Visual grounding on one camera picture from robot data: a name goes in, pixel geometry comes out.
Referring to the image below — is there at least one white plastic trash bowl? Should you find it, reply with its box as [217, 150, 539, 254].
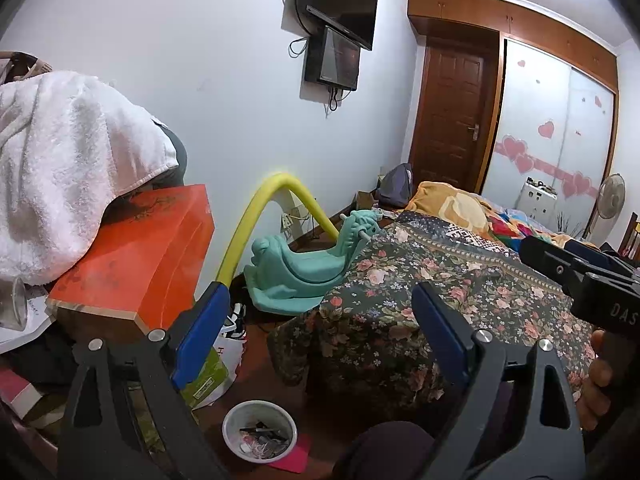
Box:
[221, 400, 298, 465]

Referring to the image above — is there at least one person's right hand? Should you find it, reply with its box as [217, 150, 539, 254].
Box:
[575, 330, 613, 431]

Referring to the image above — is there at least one white standing fan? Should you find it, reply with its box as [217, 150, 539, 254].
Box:
[585, 174, 626, 247]

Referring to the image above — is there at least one dark purple trouser knee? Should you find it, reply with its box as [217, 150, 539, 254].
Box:
[331, 422, 434, 480]

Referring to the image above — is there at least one green leaf pattern box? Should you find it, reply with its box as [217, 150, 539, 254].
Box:
[181, 348, 229, 410]

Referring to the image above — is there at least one white wardrobe with hearts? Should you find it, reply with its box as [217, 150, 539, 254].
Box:
[480, 39, 615, 237]

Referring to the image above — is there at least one orange yellow blanket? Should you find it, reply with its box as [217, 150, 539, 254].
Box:
[405, 181, 572, 252]

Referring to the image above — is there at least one white plastic shopping bag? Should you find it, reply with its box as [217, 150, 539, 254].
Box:
[197, 302, 247, 410]

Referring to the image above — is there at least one floral bed cover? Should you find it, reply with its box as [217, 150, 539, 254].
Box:
[267, 210, 597, 406]

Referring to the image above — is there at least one orange red box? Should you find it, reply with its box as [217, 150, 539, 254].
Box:
[47, 184, 215, 342]

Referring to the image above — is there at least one pink paper scrap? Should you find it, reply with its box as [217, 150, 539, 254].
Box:
[269, 434, 311, 474]

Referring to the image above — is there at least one dark backpack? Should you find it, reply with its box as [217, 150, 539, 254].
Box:
[375, 162, 413, 209]

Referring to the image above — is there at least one brown wooden door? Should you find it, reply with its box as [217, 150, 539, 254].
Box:
[409, 38, 500, 192]

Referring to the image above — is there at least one teal plastic rocking horse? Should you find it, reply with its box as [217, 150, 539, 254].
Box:
[243, 209, 382, 315]

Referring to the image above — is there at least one yellow foam tube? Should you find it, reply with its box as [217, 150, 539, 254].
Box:
[216, 172, 338, 285]

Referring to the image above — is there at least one white fluffy towel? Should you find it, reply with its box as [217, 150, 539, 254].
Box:
[1, 72, 179, 285]

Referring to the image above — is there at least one white wall power strip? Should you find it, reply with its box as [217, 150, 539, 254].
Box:
[281, 212, 293, 232]

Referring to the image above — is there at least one small black wall monitor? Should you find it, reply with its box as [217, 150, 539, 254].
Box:
[304, 26, 360, 91]

